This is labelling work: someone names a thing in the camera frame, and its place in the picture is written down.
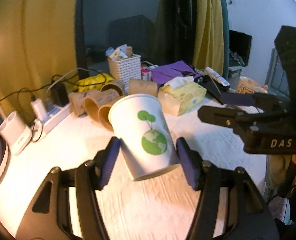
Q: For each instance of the white power strip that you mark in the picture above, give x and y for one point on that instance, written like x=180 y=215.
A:
x=55 y=117

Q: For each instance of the small red white box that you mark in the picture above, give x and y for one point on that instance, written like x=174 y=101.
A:
x=145 y=74

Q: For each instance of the black monitor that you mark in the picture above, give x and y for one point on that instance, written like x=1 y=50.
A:
x=239 y=48

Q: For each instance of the white woven basket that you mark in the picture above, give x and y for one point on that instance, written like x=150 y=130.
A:
x=126 y=69

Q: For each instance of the yellow tissue pack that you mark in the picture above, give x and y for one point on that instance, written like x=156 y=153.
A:
x=180 y=95

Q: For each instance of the white patterned mug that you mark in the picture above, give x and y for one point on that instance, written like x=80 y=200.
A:
x=246 y=85

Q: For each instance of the brown paper cup back right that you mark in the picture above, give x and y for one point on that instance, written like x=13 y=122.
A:
x=137 y=86

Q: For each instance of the white charger plug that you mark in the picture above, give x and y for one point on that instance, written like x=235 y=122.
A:
x=39 y=110

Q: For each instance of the yellow plastic bag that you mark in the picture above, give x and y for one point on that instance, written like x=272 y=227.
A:
x=94 y=82

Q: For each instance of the white round desk gadget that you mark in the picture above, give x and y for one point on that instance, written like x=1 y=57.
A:
x=15 y=132

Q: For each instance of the brown paper cup front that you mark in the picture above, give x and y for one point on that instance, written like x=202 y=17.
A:
x=103 y=113

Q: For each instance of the purple cloth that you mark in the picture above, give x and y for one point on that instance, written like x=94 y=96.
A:
x=162 y=74

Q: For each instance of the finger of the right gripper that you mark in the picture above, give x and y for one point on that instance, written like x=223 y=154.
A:
x=266 y=102
x=218 y=116

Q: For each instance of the white tube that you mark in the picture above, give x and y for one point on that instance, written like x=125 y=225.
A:
x=217 y=77

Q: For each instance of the brown paper cup back left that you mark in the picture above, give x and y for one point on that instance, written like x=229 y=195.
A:
x=117 y=85

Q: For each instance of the patterned brown paper cup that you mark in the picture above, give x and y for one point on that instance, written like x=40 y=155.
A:
x=77 y=101

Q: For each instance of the yellow curtain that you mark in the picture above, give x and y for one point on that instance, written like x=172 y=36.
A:
x=37 y=41

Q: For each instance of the white paper cup green print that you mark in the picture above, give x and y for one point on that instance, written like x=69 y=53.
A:
x=146 y=143

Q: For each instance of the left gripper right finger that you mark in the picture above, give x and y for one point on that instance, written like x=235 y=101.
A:
x=247 y=215

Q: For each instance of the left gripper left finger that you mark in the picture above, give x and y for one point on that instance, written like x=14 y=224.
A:
x=48 y=214

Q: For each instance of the black power adapter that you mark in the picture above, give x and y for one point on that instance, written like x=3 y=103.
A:
x=59 y=95

